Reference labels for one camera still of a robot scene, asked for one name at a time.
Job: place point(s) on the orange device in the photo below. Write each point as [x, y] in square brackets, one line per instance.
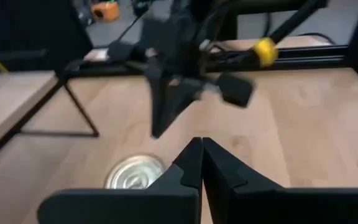
[106, 11]

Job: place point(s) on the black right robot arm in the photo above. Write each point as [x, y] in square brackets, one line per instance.
[216, 12]

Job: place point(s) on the black backdrop curtain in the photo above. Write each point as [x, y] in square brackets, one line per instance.
[26, 28]

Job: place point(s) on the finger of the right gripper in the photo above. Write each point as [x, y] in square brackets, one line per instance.
[158, 99]
[235, 90]

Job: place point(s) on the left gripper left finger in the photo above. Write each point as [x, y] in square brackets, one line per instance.
[120, 208]

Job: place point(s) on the silver corner bracket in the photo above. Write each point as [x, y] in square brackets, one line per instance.
[96, 55]

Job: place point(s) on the wooden shelf board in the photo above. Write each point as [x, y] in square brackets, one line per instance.
[8, 105]

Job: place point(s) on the wooden shelf with black legs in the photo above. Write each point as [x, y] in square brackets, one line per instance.
[79, 109]

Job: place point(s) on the black table frame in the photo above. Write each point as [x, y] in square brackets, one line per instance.
[309, 57]

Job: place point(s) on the yellow tag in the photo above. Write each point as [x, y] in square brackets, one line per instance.
[265, 51]

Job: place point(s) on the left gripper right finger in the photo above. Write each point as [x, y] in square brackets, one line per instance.
[275, 208]

